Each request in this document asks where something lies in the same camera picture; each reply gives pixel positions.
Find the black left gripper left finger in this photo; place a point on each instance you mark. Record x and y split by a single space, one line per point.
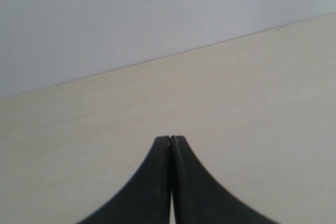
146 197

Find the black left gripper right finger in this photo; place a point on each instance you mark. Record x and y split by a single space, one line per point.
198 197

